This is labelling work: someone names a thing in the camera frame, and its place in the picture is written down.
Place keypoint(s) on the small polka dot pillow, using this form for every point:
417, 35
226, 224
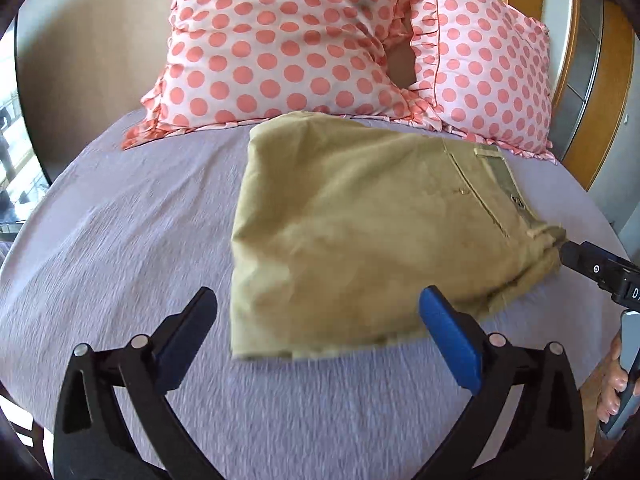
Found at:
482, 72

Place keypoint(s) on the lavender bed sheet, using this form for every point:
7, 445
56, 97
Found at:
125, 238

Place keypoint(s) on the large polka dot pillow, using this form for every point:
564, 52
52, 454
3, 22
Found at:
232, 62

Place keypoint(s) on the glass window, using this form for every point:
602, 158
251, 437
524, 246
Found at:
23, 182

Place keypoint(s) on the khaki pants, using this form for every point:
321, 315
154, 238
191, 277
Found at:
340, 226

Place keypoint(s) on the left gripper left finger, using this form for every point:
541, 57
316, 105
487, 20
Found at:
113, 419

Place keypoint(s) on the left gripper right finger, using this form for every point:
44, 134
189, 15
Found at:
524, 419

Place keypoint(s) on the person's right hand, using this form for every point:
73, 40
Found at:
614, 382

